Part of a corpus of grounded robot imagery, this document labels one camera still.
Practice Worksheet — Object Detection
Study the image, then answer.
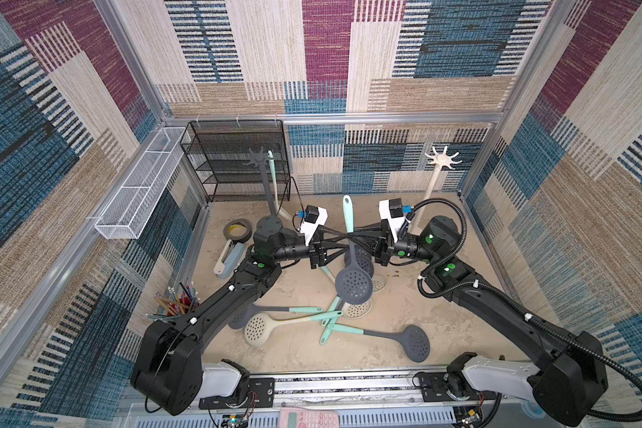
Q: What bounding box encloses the grey skimmer middle back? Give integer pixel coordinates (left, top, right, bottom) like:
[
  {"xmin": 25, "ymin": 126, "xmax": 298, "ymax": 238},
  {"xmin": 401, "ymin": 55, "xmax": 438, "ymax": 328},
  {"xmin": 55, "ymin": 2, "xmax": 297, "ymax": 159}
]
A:
[{"xmin": 343, "ymin": 244, "xmax": 375, "ymax": 278}]

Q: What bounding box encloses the grey skimmer under left arm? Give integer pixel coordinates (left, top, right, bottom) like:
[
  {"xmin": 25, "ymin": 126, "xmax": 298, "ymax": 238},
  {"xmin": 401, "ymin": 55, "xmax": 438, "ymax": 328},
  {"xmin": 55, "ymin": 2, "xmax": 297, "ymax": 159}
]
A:
[{"xmin": 228, "ymin": 304, "xmax": 324, "ymax": 330}]

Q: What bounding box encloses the red pencil cup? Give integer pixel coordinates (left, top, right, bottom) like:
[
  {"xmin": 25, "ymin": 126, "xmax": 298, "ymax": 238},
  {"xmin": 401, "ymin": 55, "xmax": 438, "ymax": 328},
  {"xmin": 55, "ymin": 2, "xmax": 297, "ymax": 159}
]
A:
[{"xmin": 144, "ymin": 282, "xmax": 201, "ymax": 321}]

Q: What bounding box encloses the grey skimmer mint handle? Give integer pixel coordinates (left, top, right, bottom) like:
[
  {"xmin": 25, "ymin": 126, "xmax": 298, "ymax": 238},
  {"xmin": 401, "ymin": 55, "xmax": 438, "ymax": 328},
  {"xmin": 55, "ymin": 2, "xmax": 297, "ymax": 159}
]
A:
[{"xmin": 335, "ymin": 195, "xmax": 373, "ymax": 305}]

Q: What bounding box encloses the white wire wall basket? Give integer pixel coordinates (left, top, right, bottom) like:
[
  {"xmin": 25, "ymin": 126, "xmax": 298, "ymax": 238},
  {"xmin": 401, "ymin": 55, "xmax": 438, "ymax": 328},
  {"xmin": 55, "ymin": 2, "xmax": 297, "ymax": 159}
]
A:
[{"xmin": 95, "ymin": 128, "xmax": 184, "ymax": 240}]

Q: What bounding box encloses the white skimmer mint handle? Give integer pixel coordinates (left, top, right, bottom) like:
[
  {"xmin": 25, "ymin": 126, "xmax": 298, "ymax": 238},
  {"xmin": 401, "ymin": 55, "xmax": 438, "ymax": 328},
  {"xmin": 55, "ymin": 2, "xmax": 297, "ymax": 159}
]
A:
[{"xmin": 267, "ymin": 151, "xmax": 292, "ymax": 220}]

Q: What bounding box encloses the grey utensil rack stand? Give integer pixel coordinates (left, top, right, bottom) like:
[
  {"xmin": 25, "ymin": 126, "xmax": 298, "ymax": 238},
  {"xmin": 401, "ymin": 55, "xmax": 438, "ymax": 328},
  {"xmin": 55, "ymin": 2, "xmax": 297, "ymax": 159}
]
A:
[{"xmin": 247, "ymin": 148, "xmax": 283, "ymax": 235}]

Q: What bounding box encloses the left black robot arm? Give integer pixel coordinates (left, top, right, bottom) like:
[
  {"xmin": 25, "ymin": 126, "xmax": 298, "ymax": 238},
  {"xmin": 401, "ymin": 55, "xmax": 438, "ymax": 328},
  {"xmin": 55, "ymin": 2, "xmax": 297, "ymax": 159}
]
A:
[{"xmin": 130, "ymin": 226, "xmax": 349, "ymax": 416}]

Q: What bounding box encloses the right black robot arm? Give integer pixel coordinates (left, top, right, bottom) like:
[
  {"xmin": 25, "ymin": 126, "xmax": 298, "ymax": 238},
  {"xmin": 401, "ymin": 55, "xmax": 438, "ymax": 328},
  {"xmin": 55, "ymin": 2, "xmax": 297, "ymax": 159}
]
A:
[{"xmin": 350, "ymin": 216, "xmax": 608, "ymax": 427}]

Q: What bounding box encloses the black mesh shelf rack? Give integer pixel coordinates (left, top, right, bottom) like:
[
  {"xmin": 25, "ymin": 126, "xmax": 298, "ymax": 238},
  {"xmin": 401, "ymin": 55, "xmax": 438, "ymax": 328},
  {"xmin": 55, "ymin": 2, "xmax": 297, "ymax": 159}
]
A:
[{"xmin": 181, "ymin": 121, "xmax": 291, "ymax": 202}]

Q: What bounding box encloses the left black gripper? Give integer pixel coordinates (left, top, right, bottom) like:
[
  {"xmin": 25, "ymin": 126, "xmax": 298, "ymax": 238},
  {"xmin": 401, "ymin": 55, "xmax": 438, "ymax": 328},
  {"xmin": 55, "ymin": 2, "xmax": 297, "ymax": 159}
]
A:
[{"xmin": 271, "ymin": 229, "xmax": 350, "ymax": 274}]

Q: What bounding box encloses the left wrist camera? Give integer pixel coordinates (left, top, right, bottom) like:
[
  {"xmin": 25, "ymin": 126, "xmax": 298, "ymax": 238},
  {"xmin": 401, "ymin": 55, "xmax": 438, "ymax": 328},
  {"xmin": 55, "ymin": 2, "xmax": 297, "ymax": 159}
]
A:
[{"xmin": 300, "ymin": 205, "xmax": 328, "ymax": 246}]

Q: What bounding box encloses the pink calculator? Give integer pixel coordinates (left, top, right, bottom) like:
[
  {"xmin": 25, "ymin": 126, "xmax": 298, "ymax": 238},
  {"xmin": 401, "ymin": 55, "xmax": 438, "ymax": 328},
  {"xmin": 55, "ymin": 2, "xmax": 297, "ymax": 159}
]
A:
[{"xmin": 278, "ymin": 408, "xmax": 340, "ymax": 428}]

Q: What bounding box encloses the grey skimmer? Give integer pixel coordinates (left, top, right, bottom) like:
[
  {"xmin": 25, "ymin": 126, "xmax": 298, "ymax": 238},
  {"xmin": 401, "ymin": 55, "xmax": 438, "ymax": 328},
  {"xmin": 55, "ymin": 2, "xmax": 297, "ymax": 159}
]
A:
[
  {"xmin": 343, "ymin": 244, "xmax": 375, "ymax": 278},
  {"xmin": 328, "ymin": 324, "xmax": 431, "ymax": 363}
]

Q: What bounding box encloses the grey skimmer front right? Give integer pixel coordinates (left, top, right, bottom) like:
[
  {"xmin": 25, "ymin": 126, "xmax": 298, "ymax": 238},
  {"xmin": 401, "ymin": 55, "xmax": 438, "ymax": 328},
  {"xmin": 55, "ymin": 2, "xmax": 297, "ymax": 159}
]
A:
[{"xmin": 328, "ymin": 324, "xmax": 431, "ymax": 363}]

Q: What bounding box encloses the white utensil rack stand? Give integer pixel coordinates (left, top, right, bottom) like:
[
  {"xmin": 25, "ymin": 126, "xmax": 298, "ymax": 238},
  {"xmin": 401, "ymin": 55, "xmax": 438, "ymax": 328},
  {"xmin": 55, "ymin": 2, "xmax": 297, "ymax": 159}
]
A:
[{"xmin": 408, "ymin": 144, "xmax": 461, "ymax": 235}]

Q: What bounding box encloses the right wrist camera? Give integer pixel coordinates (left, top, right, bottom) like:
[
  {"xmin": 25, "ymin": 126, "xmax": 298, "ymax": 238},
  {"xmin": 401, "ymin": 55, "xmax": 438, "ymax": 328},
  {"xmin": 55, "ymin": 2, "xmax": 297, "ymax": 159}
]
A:
[{"xmin": 378, "ymin": 198, "xmax": 412, "ymax": 242}]

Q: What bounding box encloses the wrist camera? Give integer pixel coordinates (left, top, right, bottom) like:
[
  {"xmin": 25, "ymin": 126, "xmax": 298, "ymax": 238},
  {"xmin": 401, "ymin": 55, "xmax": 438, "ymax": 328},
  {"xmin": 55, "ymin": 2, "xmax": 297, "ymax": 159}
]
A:
[
  {"xmin": 300, "ymin": 205, "xmax": 328, "ymax": 246},
  {"xmin": 378, "ymin": 198, "xmax": 412, "ymax": 242}
]

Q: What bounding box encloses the white skimmer front left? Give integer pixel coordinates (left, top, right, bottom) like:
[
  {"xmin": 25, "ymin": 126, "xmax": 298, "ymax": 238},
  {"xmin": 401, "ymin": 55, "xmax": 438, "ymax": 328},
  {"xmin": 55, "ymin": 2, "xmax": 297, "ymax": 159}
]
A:
[{"xmin": 244, "ymin": 311, "xmax": 342, "ymax": 348}]

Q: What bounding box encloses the grey duct tape roll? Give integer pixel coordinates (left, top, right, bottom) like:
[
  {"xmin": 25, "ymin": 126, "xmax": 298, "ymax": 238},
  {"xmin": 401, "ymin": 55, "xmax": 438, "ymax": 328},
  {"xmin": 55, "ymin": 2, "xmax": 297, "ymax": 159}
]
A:
[{"xmin": 223, "ymin": 219, "xmax": 253, "ymax": 244}]

